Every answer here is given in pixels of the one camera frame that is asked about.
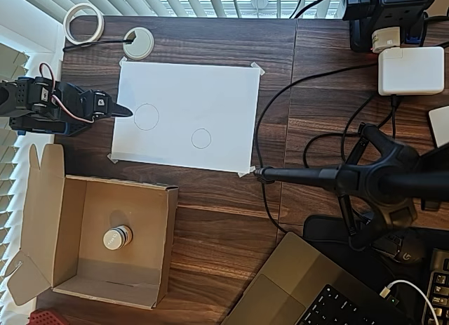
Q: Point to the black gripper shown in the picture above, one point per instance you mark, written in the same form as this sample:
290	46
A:
108	107

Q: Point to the small jar with silver lid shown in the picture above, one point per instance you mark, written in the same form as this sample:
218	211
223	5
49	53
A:
114	239

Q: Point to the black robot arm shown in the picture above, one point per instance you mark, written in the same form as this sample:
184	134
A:
21	97

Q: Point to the open cardboard box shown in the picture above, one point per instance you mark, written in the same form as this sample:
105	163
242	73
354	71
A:
105	205

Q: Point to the masking tape piece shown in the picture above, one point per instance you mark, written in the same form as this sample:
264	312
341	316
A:
113	159
246	172
122	61
257	69

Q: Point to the white paper sheet with circles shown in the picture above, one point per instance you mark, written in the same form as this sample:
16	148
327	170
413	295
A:
196	104

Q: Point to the masking tape roll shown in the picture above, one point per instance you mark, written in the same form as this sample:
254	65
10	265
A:
72	32

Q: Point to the black mouse pad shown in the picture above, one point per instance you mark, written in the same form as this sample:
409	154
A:
322	230

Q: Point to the grey laptop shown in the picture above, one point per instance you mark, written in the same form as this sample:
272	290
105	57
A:
294	279

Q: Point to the black tripod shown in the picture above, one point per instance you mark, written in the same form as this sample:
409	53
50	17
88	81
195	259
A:
379	181

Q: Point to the small white plug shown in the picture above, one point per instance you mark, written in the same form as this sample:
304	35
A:
386	39

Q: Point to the white power adapter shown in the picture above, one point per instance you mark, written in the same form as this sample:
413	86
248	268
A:
410	72

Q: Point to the black power strip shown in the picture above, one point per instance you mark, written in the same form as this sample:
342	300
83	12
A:
396	2

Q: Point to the blue plug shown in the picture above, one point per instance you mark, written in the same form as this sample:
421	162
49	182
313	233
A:
413	35

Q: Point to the white flat device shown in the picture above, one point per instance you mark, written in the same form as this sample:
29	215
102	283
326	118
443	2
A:
441	126

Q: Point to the black computer mouse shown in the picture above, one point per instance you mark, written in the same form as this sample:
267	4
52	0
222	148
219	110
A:
408	255

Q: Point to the black keyboard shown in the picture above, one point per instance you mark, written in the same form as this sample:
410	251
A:
440	286

